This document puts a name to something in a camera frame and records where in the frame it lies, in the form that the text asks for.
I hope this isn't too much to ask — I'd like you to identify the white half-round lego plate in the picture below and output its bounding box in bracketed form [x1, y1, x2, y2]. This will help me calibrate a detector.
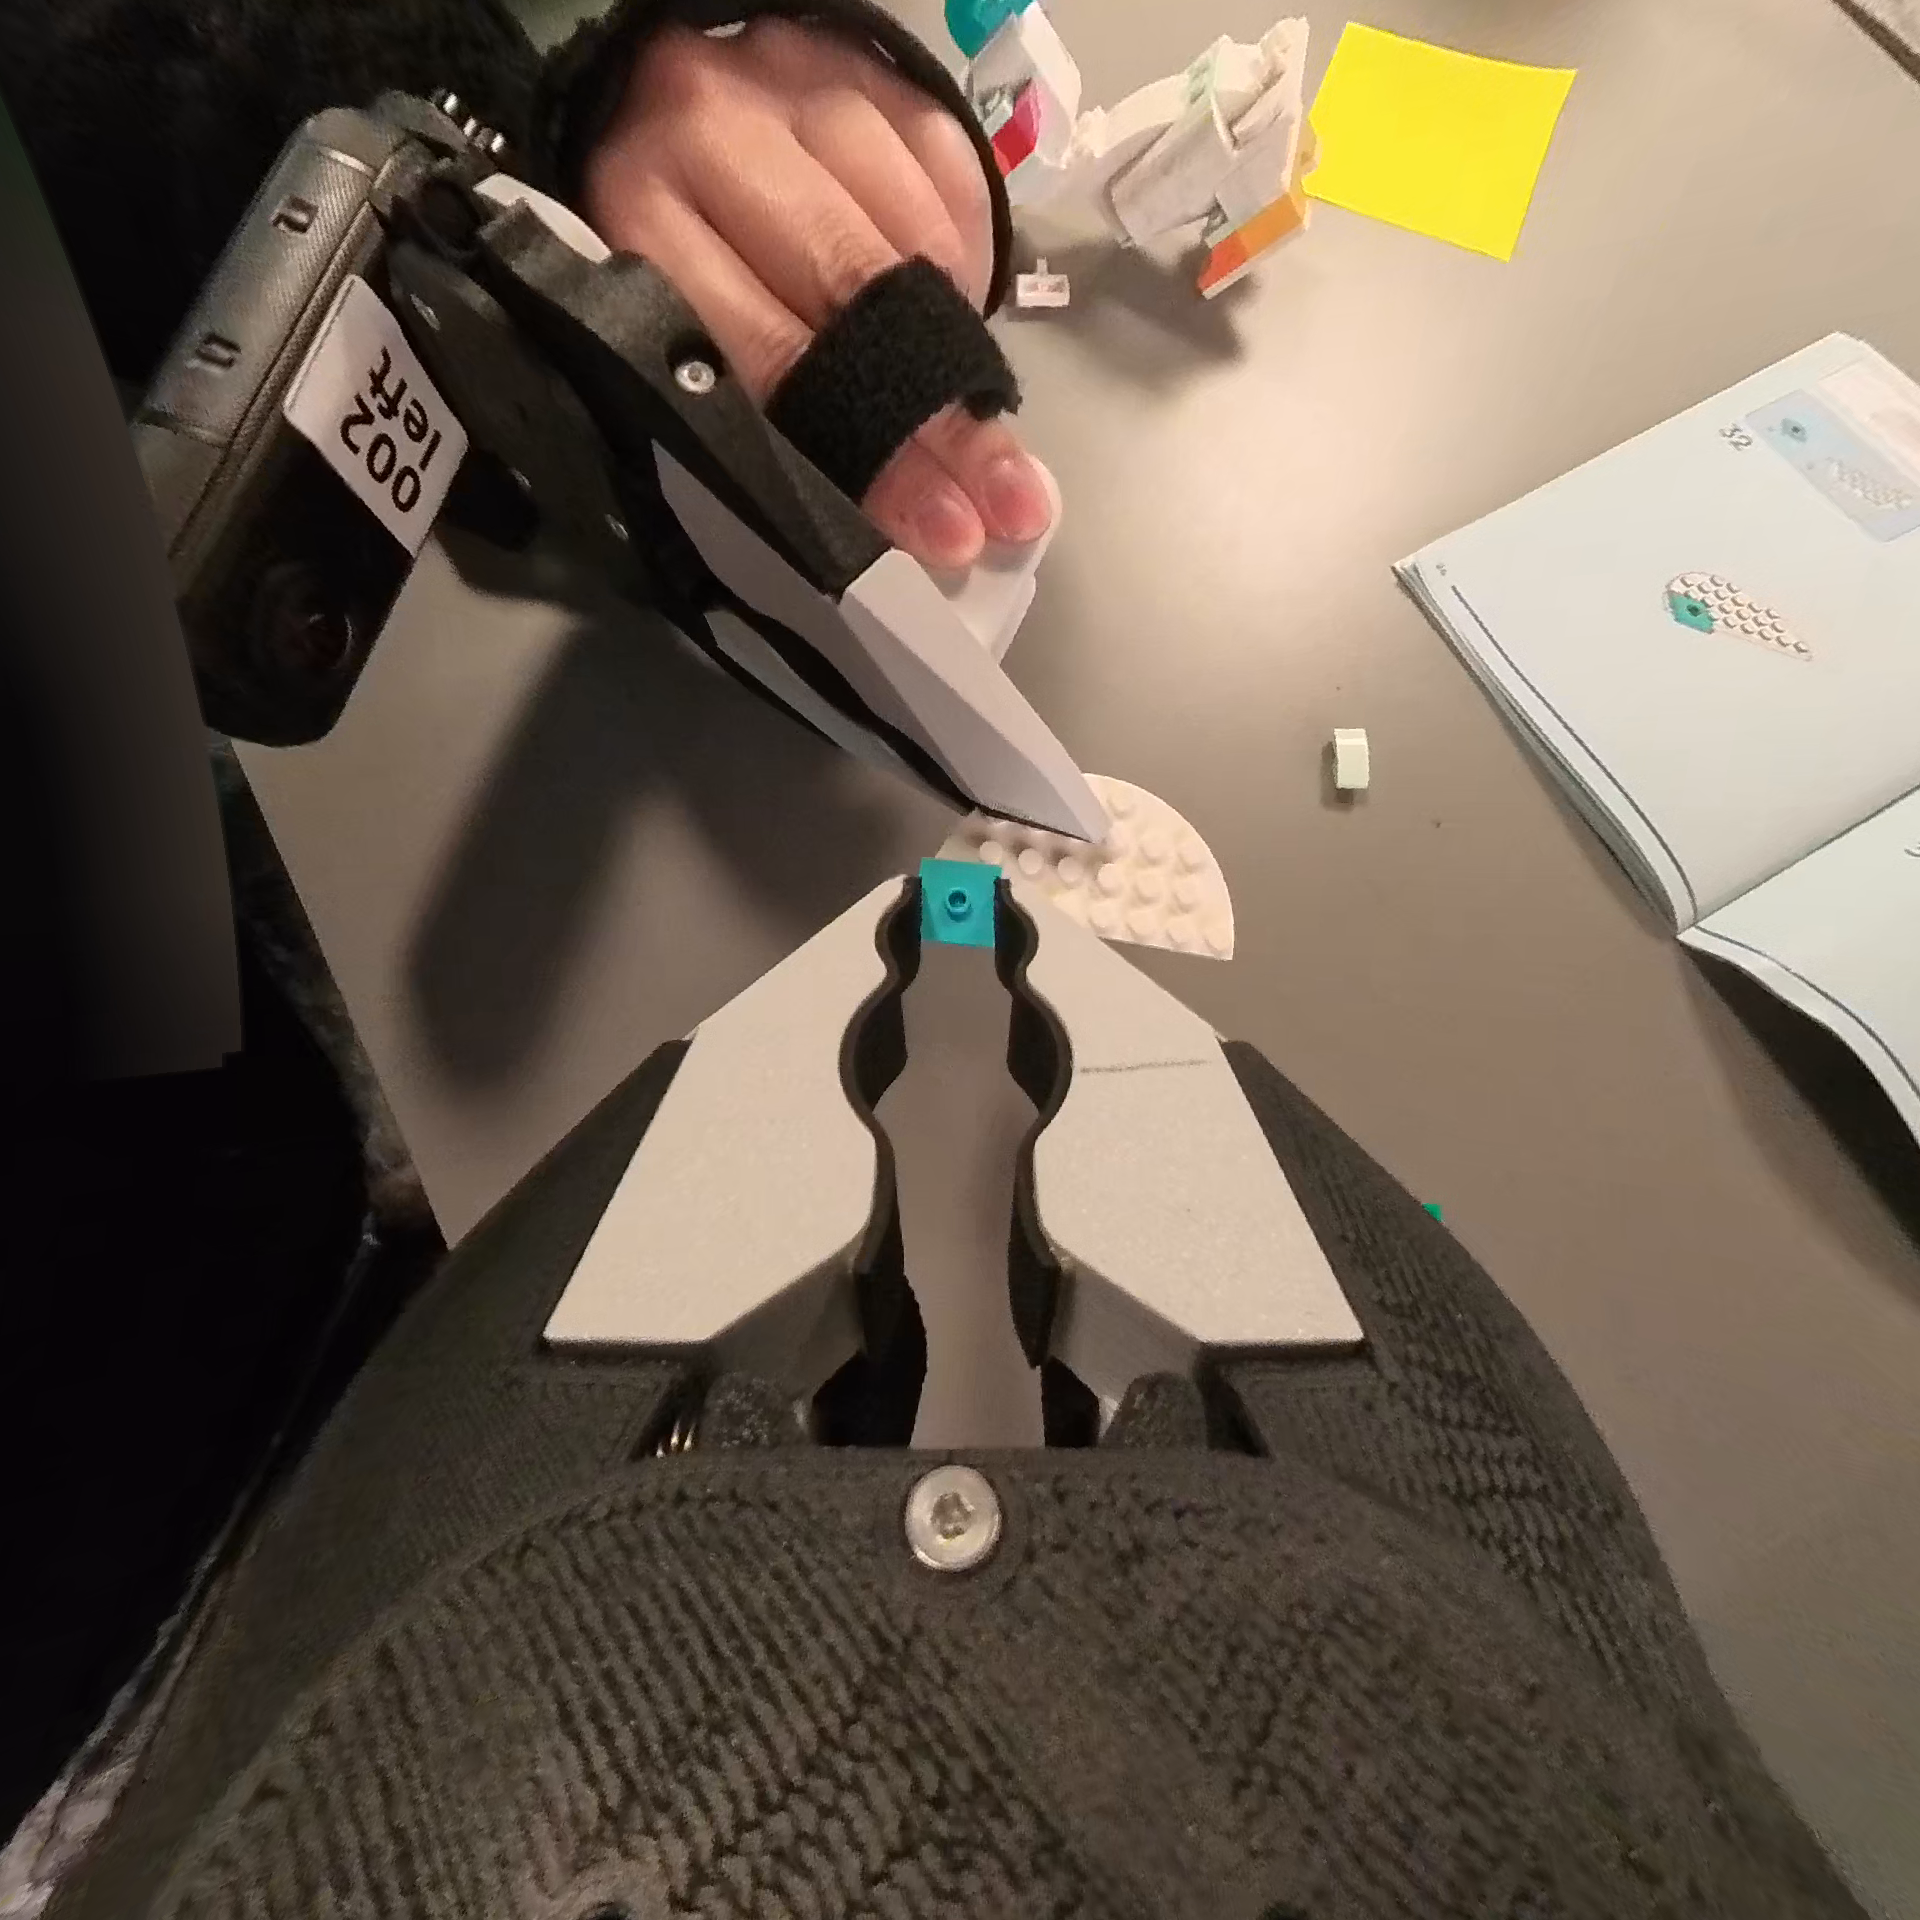
[959, 769, 1240, 961]

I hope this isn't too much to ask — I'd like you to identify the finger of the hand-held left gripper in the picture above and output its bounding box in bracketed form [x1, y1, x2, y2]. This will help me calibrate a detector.
[704, 599, 992, 818]
[647, 431, 1115, 845]

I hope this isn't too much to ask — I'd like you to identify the colourful lego box corner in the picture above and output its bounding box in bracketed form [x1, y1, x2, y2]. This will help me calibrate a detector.
[1077, 16, 1325, 301]

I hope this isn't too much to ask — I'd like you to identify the light blue instruction booklet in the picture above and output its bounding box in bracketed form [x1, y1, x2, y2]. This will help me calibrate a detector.
[1390, 329, 1920, 1144]

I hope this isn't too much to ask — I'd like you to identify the person's left hand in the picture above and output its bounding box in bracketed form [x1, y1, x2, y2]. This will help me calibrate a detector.
[576, 17, 1065, 568]

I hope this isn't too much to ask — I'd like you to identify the yellow sticky note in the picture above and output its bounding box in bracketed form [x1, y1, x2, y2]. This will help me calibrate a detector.
[1297, 20, 1579, 265]

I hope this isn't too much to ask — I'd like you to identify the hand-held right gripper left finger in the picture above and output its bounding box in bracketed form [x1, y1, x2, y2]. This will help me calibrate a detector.
[540, 872, 924, 1360]

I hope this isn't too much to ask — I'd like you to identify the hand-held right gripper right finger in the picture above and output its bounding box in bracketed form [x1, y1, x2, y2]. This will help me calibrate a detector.
[992, 885, 1366, 1369]

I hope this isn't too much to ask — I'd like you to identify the teal square lego plate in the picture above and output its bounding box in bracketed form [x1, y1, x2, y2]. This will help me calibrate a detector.
[917, 857, 1005, 950]

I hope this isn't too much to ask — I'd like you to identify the white lego build red teal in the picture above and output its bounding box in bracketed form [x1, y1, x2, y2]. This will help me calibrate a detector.
[941, 0, 1085, 208]

